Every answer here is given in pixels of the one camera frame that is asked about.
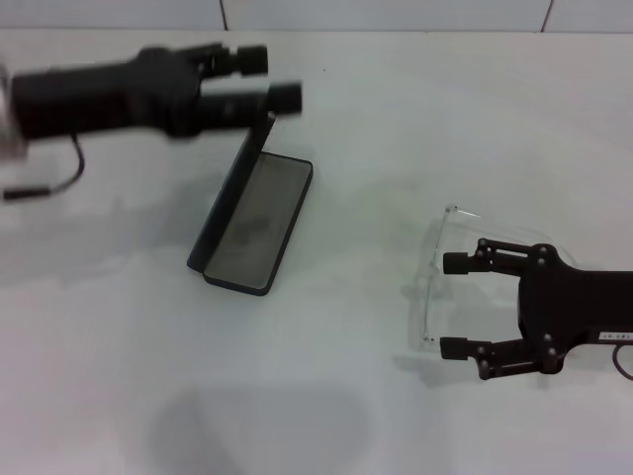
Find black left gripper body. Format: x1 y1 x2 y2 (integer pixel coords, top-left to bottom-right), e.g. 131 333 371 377
12 47 205 143

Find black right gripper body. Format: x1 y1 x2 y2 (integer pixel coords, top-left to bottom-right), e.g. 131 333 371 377
516 244 633 376

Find clear white glasses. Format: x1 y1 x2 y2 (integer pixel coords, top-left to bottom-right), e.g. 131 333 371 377
403 202 578 353

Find black glasses case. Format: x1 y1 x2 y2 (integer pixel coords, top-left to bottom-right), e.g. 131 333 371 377
186 111 315 297

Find grey right arm cable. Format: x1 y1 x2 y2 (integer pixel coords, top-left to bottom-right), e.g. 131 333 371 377
610 343 633 382

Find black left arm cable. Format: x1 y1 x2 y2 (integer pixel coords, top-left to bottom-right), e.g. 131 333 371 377
3 137 85 202

